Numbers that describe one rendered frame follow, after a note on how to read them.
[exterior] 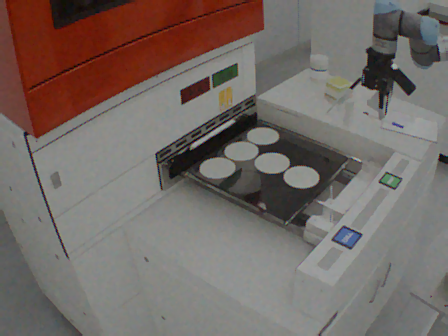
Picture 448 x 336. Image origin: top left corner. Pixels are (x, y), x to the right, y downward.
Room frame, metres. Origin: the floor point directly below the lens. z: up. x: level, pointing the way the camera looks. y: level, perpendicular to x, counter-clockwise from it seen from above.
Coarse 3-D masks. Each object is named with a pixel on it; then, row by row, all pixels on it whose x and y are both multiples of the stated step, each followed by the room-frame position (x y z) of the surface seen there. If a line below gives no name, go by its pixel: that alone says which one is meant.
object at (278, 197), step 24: (264, 144) 1.17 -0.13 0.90; (288, 144) 1.17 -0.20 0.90; (312, 144) 1.16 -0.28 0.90; (192, 168) 1.07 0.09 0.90; (240, 168) 1.05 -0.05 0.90; (288, 168) 1.04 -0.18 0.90; (312, 168) 1.03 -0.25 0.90; (336, 168) 1.02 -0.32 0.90; (240, 192) 0.95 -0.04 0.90; (264, 192) 0.94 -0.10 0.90; (288, 192) 0.93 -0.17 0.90; (312, 192) 0.92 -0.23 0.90; (288, 216) 0.84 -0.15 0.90
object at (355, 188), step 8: (360, 176) 1.00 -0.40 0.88; (368, 176) 1.00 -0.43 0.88; (352, 184) 0.97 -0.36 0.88; (360, 184) 0.97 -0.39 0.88; (368, 184) 0.96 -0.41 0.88; (344, 192) 0.94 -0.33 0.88; (352, 192) 0.93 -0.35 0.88; (360, 192) 0.93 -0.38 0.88; (336, 200) 0.90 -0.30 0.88; (344, 200) 0.90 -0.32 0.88; (352, 200) 0.90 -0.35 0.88; (320, 216) 0.85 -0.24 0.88; (328, 216) 0.84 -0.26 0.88; (304, 232) 0.79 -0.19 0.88; (312, 240) 0.78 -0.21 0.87; (320, 240) 0.76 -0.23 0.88
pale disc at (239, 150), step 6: (234, 144) 1.18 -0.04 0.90; (240, 144) 1.18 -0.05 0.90; (246, 144) 1.18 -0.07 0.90; (252, 144) 1.17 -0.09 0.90; (228, 150) 1.15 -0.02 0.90; (234, 150) 1.15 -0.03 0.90; (240, 150) 1.15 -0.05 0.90; (246, 150) 1.14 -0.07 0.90; (252, 150) 1.14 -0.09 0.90; (228, 156) 1.12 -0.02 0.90; (234, 156) 1.12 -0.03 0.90; (240, 156) 1.11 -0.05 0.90; (246, 156) 1.11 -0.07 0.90; (252, 156) 1.11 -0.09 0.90
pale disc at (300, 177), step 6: (294, 168) 1.04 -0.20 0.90; (300, 168) 1.04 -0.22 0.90; (306, 168) 1.03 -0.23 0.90; (288, 174) 1.01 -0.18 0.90; (294, 174) 1.01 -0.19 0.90; (300, 174) 1.01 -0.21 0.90; (306, 174) 1.01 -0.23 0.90; (312, 174) 1.00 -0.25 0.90; (288, 180) 0.98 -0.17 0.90; (294, 180) 0.98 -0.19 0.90; (300, 180) 0.98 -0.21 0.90; (306, 180) 0.98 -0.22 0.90; (312, 180) 0.98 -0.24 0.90; (294, 186) 0.96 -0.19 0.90; (300, 186) 0.95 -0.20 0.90; (306, 186) 0.95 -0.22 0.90
